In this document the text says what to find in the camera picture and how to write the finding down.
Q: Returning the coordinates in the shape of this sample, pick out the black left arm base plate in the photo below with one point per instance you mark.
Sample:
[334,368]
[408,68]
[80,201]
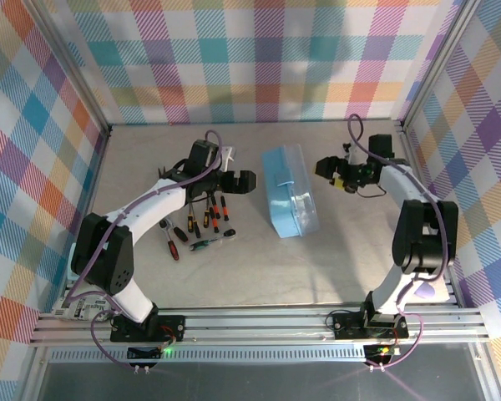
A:
[171,326]

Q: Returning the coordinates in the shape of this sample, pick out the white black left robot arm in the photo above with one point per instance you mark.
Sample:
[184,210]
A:
[150,204]

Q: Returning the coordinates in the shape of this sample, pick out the orange black screwdriver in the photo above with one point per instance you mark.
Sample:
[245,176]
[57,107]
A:
[224,209]
[213,206]
[216,225]

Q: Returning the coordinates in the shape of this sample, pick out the aluminium side rail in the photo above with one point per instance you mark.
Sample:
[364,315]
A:
[407,144]
[94,175]

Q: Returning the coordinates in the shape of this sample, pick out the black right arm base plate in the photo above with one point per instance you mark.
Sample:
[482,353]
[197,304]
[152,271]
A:
[346,323]

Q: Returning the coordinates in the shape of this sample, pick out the aluminium mounting rail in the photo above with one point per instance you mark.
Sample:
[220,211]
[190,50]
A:
[254,330]

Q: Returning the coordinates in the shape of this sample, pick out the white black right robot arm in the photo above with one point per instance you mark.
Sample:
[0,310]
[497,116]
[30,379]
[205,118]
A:
[401,179]

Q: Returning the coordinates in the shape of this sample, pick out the aluminium frame leg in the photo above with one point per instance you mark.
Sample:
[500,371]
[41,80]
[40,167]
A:
[490,376]
[31,376]

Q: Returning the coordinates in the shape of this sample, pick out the light blue plastic toolbox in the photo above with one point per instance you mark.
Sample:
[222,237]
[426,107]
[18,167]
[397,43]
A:
[284,200]

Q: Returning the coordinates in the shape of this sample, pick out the aluminium frame post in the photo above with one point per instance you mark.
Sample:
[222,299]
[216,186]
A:
[438,62]
[67,62]

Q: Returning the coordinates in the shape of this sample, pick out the large red black ratchet wrench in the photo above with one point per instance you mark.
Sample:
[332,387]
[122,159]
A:
[173,248]

